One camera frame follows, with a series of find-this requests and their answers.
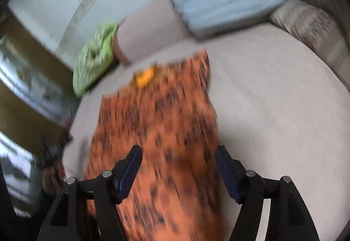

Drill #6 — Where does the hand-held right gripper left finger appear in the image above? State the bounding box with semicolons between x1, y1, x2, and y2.
37;145;143;241

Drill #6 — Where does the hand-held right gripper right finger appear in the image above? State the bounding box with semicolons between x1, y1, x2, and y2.
215;145;320;241

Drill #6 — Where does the orange black patterned garment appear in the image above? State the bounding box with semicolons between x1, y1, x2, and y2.
83;49;221;241

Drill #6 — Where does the wooden glass cabinet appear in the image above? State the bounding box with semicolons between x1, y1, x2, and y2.
0;9;80;220

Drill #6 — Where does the pink bed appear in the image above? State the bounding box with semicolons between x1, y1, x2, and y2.
61;22;350;241

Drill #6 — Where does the green patterned pillow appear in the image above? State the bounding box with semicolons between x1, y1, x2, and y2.
72;22;119;98

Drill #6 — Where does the pink bolster pillow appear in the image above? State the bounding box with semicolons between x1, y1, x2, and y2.
113;0;192;66

